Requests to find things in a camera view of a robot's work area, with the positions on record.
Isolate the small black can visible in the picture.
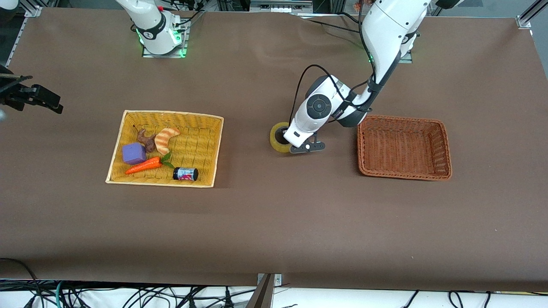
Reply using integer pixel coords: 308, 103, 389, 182
173, 167, 199, 182

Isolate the black base power cable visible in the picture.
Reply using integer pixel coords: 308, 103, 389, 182
305, 12, 364, 35

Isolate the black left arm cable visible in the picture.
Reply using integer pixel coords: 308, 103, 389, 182
290, 0, 380, 125

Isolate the toy croissant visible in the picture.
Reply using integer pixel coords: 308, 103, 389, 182
154, 127, 181, 155

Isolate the orange toy carrot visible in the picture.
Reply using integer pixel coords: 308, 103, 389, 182
125, 152, 175, 175

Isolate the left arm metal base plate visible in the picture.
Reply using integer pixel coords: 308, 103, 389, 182
368, 48, 414, 64

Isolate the metal table edge bracket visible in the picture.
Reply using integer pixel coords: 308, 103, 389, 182
246, 273, 283, 308

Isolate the brown wicker basket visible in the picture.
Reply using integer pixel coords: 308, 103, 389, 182
357, 115, 453, 181

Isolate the yellow wicker basket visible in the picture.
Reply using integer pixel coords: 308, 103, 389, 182
105, 110, 224, 188

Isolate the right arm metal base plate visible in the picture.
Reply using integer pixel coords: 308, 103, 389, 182
141, 17, 189, 59

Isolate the grey equipment box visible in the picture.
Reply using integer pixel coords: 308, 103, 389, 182
250, 0, 313, 13

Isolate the clear yellowish tape roll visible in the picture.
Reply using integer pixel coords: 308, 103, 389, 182
269, 122, 296, 153

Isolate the black floor cable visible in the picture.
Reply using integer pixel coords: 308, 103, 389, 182
0, 258, 43, 308

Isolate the brown toy root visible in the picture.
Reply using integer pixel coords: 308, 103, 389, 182
134, 125, 157, 154

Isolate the aluminium frame profile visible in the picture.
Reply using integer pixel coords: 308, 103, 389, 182
6, 6, 42, 69

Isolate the purple cube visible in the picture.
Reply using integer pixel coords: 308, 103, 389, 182
122, 143, 147, 166

